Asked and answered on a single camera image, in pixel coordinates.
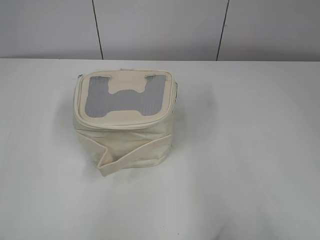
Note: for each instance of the cream fabric zipper bag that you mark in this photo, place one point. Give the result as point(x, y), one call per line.
point(124, 118)

